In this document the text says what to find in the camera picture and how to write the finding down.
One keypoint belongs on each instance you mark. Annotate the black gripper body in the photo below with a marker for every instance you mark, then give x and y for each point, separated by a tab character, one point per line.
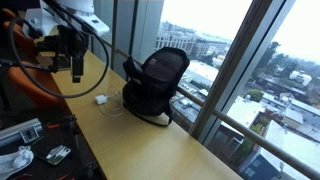
73	41

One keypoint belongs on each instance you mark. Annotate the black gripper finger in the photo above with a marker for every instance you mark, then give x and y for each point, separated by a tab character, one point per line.
77	70

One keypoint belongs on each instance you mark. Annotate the black backpack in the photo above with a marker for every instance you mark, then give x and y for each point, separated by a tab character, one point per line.
156	80

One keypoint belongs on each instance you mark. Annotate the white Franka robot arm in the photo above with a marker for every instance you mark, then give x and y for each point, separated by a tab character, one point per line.
83	6

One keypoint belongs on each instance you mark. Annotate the orange chair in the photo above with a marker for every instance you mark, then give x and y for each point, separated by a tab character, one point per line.
20	40
30	86
8	14

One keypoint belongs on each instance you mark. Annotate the grey window column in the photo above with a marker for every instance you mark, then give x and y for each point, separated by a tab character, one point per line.
233	66
146	26

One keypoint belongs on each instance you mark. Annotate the small clear plastic item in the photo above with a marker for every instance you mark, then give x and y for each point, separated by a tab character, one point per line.
58	155

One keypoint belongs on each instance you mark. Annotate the white face mask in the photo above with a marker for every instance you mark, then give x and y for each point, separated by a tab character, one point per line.
13	163

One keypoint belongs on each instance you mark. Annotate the metal window handrail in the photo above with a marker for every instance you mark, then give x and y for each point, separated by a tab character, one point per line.
266	143

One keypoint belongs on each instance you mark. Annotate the silver aluminium rail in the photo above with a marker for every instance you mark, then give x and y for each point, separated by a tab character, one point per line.
13	133

